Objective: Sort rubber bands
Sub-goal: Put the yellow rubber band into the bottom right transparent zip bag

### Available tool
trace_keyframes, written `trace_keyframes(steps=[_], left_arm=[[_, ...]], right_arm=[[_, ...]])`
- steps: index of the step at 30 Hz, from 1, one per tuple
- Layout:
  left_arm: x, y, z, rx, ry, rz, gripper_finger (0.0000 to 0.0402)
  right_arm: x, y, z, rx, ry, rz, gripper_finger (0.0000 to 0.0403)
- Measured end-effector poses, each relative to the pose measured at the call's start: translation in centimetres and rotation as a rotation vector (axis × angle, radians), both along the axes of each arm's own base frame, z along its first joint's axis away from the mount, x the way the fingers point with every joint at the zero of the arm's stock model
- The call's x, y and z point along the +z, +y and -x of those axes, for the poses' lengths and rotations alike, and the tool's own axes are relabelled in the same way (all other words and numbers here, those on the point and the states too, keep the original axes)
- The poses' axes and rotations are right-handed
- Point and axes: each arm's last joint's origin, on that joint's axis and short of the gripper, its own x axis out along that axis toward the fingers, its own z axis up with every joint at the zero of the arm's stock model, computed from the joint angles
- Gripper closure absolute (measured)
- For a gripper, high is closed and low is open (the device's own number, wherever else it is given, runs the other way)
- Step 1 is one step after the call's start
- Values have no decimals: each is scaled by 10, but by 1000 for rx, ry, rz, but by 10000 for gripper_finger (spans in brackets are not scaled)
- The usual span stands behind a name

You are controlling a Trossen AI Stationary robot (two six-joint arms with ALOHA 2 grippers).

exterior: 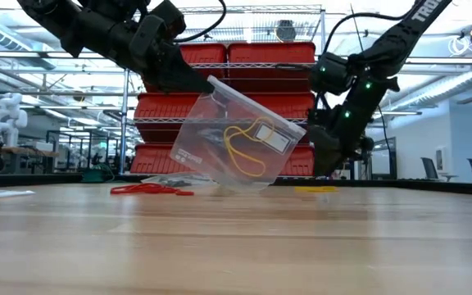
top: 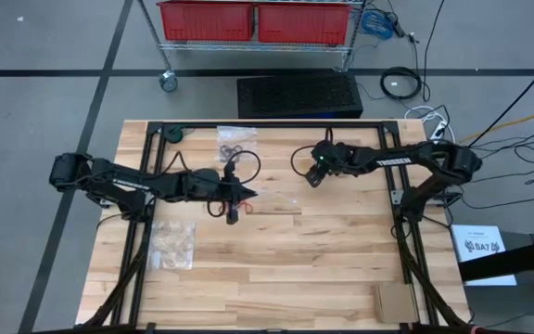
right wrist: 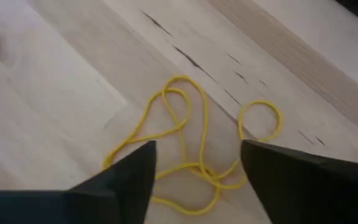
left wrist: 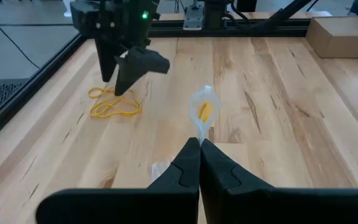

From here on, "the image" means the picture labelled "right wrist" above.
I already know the yellow rubber band bunch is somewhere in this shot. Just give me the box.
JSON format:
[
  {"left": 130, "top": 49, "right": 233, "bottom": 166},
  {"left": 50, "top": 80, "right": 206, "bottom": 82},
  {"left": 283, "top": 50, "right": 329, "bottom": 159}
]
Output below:
[{"left": 102, "top": 74, "right": 283, "bottom": 217}]

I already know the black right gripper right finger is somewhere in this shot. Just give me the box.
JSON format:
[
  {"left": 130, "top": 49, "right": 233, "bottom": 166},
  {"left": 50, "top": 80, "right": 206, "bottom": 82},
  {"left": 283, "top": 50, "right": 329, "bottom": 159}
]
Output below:
[{"left": 240, "top": 139, "right": 358, "bottom": 224}]

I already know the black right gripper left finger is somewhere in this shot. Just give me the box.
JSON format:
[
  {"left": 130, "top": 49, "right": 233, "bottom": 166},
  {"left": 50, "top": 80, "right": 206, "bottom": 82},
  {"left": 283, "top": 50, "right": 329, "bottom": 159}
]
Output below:
[{"left": 0, "top": 140, "right": 157, "bottom": 224}]

